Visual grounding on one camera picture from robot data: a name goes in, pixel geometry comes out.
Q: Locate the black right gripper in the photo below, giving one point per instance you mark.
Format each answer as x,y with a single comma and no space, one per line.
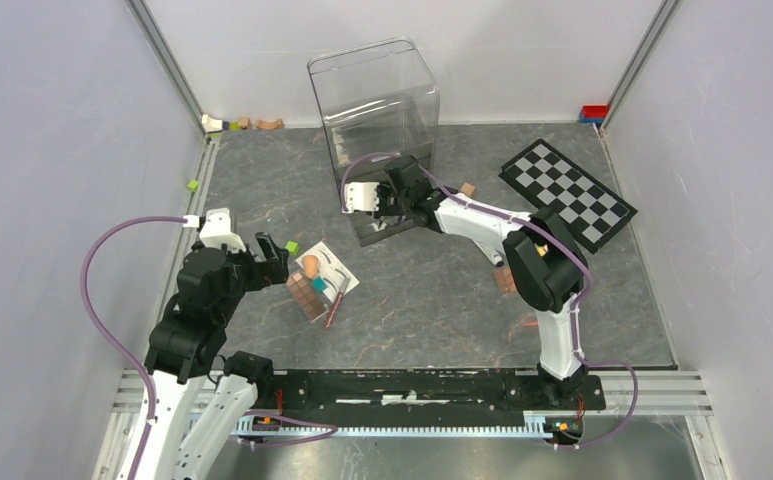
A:
384,185

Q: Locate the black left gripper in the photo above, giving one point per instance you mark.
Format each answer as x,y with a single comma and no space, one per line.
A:
271,253

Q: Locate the clear acrylic drawer organizer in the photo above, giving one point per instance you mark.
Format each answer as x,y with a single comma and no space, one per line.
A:
376,102

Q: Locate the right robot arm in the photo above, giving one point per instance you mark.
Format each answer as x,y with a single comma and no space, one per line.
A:
548,270

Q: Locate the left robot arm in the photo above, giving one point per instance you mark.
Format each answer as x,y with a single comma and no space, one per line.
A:
182,349

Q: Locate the orange makeup sponge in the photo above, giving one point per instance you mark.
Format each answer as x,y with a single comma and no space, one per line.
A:
311,266

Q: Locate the lime green cube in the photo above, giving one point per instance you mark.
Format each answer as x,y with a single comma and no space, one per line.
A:
292,247

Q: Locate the teal cube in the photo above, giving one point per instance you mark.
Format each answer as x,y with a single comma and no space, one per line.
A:
319,284

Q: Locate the wooden cube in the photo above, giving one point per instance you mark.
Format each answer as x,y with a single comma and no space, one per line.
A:
468,190

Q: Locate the eyebrow stencil card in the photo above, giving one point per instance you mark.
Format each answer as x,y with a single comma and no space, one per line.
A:
331,270

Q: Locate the brown eyeshadow palette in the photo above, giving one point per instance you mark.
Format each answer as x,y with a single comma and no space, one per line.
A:
304,293

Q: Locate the red lip gloss tube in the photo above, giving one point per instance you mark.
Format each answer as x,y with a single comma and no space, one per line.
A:
336,302

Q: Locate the white cosmetic tube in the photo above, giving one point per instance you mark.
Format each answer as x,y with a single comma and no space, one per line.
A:
494,257

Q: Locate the orange blush palette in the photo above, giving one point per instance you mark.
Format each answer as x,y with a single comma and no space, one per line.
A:
504,280

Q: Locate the black white checkerboard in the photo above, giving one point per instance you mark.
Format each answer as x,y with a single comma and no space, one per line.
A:
545,177

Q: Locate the small wooden toy blocks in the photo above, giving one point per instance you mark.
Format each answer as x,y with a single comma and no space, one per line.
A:
213,125

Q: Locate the red blue blocks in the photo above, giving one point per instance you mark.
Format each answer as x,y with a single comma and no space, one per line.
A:
593,114

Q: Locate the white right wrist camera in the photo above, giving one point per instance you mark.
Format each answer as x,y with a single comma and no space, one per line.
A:
360,197

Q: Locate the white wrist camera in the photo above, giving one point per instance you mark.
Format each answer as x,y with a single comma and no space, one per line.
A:
216,229
360,197

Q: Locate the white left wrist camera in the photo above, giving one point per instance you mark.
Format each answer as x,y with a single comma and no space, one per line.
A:
216,229

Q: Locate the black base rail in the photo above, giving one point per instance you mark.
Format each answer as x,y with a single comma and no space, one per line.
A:
425,398

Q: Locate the aluminium frame rail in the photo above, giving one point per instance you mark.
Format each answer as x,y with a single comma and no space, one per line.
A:
165,56

